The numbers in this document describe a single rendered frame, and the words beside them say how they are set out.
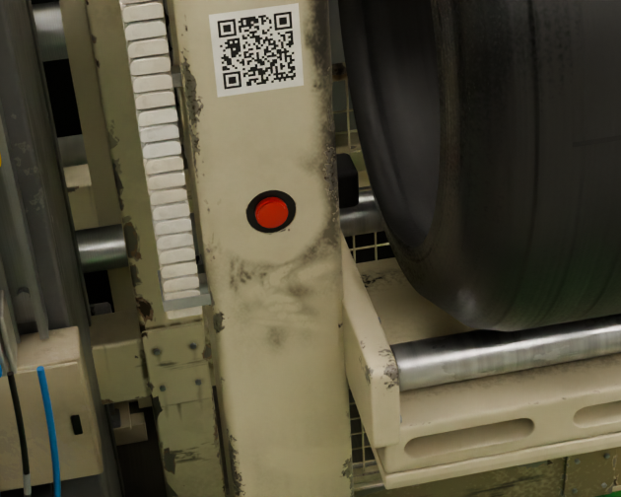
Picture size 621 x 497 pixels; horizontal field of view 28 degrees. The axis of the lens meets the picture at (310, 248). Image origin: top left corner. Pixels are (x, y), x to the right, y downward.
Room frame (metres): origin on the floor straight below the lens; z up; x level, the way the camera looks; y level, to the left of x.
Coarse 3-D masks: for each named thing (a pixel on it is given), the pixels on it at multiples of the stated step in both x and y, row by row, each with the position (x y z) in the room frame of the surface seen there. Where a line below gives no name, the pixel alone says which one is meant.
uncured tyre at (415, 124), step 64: (384, 0) 1.33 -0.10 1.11; (448, 0) 0.87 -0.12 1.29; (512, 0) 0.83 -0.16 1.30; (576, 0) 0.82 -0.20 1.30; (384, 64) 1.29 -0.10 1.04; (448, 64) 0.86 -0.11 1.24; (512, 64) 0.81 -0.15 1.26; (576, 64) 0.80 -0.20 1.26; (384, 128) 1.24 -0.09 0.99; (448, 128) 0.85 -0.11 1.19; (512, 128) 0.80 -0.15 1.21; (576, 128) 0.79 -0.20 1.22; (384, 192) 1.11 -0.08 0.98; (448, 192) 0.86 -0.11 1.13; (512, 192) 0.80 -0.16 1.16; (576, 192) 0.79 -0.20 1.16; (448, 256) 0.87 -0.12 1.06; (512, 256) 0.81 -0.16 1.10; (576, 256) 0.81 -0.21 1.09; (512, 320) 0.86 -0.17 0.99
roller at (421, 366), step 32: (576, 320) 0.95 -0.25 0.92; (608, 320) 0.95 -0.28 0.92; (416, 352) 0.92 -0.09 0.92; (448, 352) 0.92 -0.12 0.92; (480, 352) 0.92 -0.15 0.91; (512, 352) 0.92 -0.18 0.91; (544, 352) 0.92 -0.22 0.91; (576, 352) 0.93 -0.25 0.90; (608, 352) 0.94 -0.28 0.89; (416, 384) 0.90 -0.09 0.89
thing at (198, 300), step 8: (200, 256) 1.02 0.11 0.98; (200, 264) 1.01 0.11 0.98; (200, 272) 1.01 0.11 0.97; (160, 280) 0.99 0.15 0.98; (160, 288) 0.98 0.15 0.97; (192, 296) 0.96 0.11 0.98; (200, 296) 0.96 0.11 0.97; (208, 296) 0.96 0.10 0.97; (168, 304) 0.95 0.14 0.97; (176, 304) 0.95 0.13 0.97; (184, 304) 0.96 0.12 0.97; (192, 304) 0.96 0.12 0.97; (200, 304) 0.96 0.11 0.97; (208, 304) 0.96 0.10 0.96
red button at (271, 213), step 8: (264, 200) 0.96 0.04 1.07; (272, 200) 0.96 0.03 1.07; (280, 200) 0.96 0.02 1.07; (256, 208) 0.96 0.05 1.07; (264, 208) 0.96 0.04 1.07; (272, 208) 0.96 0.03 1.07; (280, 208) 0.96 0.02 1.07; (256, 216) 0.96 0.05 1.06; (264, 216) 0.96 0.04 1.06; (272, 216) 0.96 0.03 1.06; (280, 216) 0.96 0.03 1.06; (264, 224) 0.96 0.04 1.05; (272, 224) 0.96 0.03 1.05; (280, 224) 0.96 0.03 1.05
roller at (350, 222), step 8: (360, 200) 1.20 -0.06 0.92; (368, 200) 1.20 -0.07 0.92; (344, 208) 1.19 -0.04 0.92; (352, 208) 1.19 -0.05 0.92; (360, 208) 1.19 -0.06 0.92; (368, 208) 1.19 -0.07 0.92; (376, 208) 1.19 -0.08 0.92; (344, 216) 1.18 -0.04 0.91; (352, 216) 1.18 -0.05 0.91; (360, 216) 1.18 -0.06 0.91; (368, 216) 1.18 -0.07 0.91; (376, 216) 1.19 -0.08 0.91; (344, 224) 1.18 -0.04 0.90; (352, 224) 1.18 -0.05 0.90; (360, 224) 1.18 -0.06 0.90; (368, 224) 1.18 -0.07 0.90; (376, 224) 1.18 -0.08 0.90; (344, 232) 1.18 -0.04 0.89; (352, 232) 1.18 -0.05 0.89; (360, 232) 1.18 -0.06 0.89; (368, 232) 1.19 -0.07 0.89
